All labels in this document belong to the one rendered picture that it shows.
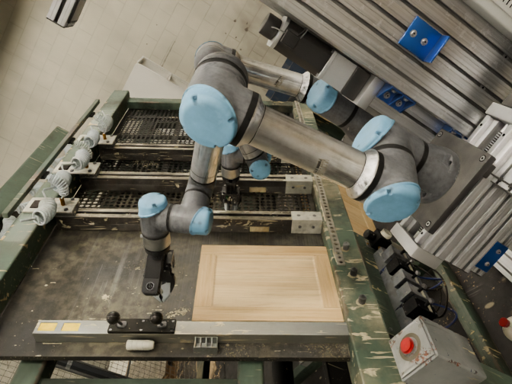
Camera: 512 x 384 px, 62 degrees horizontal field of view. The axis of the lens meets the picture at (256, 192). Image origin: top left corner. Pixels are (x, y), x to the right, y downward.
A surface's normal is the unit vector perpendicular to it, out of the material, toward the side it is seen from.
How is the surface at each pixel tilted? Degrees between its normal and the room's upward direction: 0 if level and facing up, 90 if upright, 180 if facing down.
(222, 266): 59
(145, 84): 90
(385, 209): 98
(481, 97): 90
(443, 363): 90
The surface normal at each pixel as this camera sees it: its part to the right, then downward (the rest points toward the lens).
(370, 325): 0.04, -0.84
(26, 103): 0.11, 0.40
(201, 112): -0.26, 0.66
